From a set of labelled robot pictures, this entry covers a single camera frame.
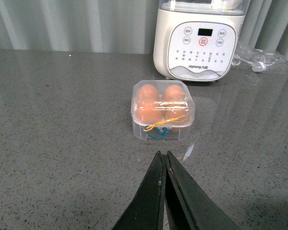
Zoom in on brown egg in box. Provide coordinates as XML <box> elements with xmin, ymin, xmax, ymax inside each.
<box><xmin>162</xmin><ymin>85</ymin><xmax>185</xmax><ymax>101</ymax></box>
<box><xmin>136</xmin><ymin>102</ymin><xmax>163</xmax><ymax>122</ymax></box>
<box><xmin>137</xmin><ymin>84</ymin><xmax>159</xmax><ymax>102</ymax></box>

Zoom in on grey curtain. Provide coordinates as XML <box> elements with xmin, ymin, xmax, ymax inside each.
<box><xmin>0</xmin><ymin>0</ymin><xmax>288</xmax><ymax>60</ymax></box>

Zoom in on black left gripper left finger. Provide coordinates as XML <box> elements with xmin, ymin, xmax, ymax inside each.
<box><xmin>113</xmin><ymin>151</ymin><xmax>167</xmax><ymax>230</ymax></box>

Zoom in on clear plastic egg box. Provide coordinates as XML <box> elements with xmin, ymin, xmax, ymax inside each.
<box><xmin>131</xmin><ymin>80</ymin><xmax>195</xmax><ymax>141</ymax></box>

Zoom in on clear plastic bag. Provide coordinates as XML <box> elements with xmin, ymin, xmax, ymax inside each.
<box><xmin>231</xmin><ymin>42</ymin><xmax>288</xmax><ymax>74</ymax></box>

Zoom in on blue rubber band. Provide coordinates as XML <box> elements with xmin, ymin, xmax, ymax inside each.
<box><xmin>143</xmin><ymin>126</ymin><xmax>170</xmax><ymax>139</ymax></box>

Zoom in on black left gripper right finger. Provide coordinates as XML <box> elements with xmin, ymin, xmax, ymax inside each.
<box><xmin>165</xmin><ymin>151</ymin><xmax>240</xmax><ymax>230</ymax></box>

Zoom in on white Joyoung soy milk maker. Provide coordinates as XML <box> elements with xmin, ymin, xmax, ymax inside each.
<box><xmin>153</xmin><ymin>0</ymin><xmax>250</xmax><ymax>82</ymax></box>

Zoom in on brown egg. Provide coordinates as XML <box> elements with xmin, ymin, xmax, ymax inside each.
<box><xmin>136</xmin><ymin>102</ymin><xmax>163</xmax><ymax>122</ymax></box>
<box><xmin>162</xmin><ymin>85</ymin><xmax>185</xmax><ymax>101</ymax></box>
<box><xmin>164</xmin><ymin>101</ymin><xmax>190</xmax><ymax>133</ymax></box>
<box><xmin>137</xmin><ymin>84</ymin><xmax>159</xmax><ymax>102</ymax></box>

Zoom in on white power cable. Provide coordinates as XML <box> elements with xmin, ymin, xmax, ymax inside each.
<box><xmin>232</xmin><ymin>54</ymin><xmax>266</xmax><ymax>72</ymax></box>

